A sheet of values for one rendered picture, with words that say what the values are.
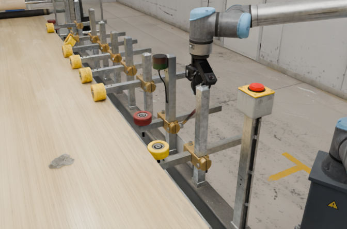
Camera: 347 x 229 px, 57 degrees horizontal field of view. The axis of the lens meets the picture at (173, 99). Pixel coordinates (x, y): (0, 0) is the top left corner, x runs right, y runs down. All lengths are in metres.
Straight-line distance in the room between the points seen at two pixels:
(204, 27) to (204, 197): 0.64
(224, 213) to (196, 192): 0.14
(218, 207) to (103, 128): 0.54
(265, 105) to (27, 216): 0.71
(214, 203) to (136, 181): 0.35
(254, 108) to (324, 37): 3.32
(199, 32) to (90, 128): 0.58
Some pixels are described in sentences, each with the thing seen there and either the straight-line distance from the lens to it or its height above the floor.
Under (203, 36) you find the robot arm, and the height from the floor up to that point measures 1.27.
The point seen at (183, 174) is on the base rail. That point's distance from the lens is 1.38.
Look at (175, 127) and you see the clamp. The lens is 1.39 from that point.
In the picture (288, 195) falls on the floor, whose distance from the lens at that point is 2.45.
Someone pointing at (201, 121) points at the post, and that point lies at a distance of 1.15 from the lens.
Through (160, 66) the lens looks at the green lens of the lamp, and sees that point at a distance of 1.26.
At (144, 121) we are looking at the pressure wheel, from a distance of 1.37.
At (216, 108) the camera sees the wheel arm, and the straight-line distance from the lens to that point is 1.57.
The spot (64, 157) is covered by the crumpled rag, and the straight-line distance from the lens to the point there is 1.18.
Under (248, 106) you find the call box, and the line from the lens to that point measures 0.87.
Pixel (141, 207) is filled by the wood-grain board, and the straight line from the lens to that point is 0.96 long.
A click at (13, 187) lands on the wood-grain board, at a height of 0.90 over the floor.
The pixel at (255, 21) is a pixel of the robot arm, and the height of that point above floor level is 1.31.
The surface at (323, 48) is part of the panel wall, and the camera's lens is 4.16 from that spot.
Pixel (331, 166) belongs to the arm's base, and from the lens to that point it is 1.67.
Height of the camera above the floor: 1.57
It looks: 26 degrees down
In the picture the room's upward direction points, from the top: straight up
